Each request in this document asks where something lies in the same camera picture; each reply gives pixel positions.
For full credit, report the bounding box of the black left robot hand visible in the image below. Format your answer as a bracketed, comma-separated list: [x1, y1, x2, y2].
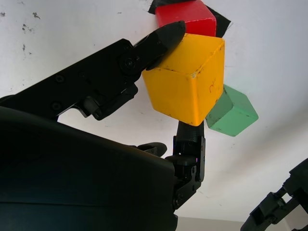
[240, 157, 308, 231]

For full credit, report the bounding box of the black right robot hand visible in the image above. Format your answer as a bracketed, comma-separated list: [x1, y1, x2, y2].
[0, 20, 206, 231]

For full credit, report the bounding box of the green wooden block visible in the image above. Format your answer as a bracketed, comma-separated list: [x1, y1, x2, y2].
[205, 84, 259, 137]

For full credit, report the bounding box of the yellow wooden block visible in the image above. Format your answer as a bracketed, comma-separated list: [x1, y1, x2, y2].
[141, 33, 226, 127]

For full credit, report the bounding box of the red wooden block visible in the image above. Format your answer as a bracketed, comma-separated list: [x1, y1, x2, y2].
[154, 0, 217, 38]

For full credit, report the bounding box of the black tape strip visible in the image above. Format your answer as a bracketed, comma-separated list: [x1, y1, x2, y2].
[148, 0, 233, 38]

